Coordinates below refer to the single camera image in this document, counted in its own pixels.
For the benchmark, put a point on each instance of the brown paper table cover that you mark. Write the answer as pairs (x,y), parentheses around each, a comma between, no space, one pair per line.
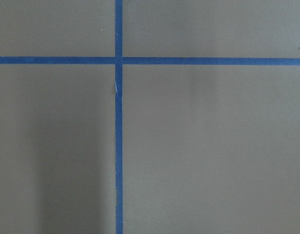
(208,149)

